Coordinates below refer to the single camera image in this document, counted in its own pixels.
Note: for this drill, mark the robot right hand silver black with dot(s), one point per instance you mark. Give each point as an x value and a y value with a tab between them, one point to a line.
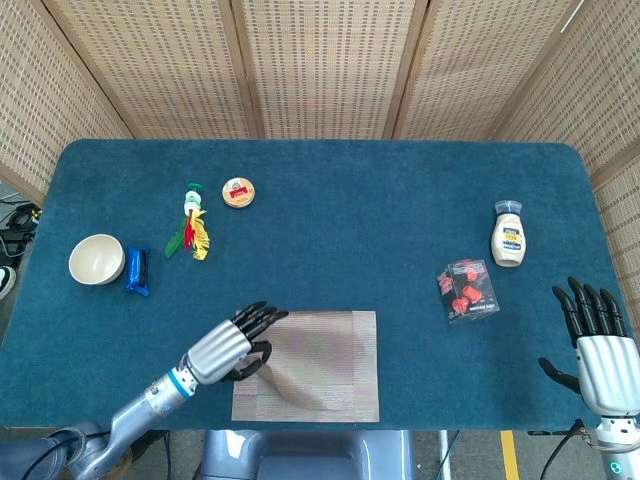
607	367

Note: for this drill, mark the robot left hand silver black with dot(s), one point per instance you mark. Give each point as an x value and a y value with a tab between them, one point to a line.
217	350

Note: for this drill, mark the beige woven placemat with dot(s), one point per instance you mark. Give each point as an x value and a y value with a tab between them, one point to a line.
330	360

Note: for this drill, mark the white ceramic bowl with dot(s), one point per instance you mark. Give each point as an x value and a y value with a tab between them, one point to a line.
95	260

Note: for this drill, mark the robot right arm grey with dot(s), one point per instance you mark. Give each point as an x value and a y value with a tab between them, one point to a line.
620	450

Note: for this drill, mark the robot left arm grey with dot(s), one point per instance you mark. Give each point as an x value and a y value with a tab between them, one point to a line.
135	415

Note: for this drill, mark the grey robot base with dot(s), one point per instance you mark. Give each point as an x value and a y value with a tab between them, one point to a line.
310	455

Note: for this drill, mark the blue snack packet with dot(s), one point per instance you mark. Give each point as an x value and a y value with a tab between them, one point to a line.
135	270

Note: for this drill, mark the colourful feather shuttlecock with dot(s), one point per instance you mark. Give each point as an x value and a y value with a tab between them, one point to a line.
192	202

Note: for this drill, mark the clear box of red capsules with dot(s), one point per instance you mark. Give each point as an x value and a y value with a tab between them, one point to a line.
470	292

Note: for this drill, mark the round tin with red label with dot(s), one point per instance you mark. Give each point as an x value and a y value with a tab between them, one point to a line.
239	192

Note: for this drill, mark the mayonnaise squeeze bottle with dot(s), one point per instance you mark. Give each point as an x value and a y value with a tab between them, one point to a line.
509	240

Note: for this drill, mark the blue table cloth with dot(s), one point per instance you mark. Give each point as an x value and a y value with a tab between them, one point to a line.
350	225

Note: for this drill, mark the white metal table leg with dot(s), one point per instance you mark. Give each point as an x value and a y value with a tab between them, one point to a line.
444	455

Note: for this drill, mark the black and white shoe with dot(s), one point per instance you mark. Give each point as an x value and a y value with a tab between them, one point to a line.
6	282

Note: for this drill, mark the bamboo folding screen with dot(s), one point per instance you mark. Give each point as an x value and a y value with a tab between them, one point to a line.
325	65

